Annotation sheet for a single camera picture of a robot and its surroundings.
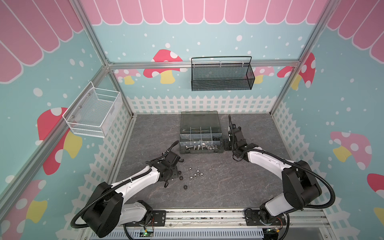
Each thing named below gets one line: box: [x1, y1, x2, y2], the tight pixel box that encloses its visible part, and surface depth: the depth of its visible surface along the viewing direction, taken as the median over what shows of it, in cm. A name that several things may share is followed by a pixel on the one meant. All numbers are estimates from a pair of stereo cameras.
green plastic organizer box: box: [179, 110, 224, 154], surface depth 105 cm
